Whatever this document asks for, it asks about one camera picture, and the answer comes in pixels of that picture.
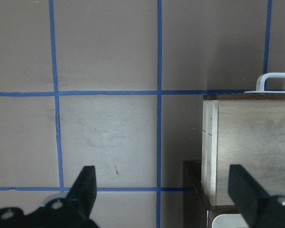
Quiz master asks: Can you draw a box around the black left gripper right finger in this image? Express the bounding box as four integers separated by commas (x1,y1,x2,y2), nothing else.
228,164,270,228

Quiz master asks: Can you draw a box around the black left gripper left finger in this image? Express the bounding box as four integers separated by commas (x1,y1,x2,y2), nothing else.
66,166,96,219

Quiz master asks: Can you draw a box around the dark brown drawer cabinet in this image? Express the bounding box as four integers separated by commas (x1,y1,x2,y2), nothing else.
183,160,239,228

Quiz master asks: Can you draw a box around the white plastic tray box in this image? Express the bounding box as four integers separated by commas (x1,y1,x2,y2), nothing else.
212,214,248,228

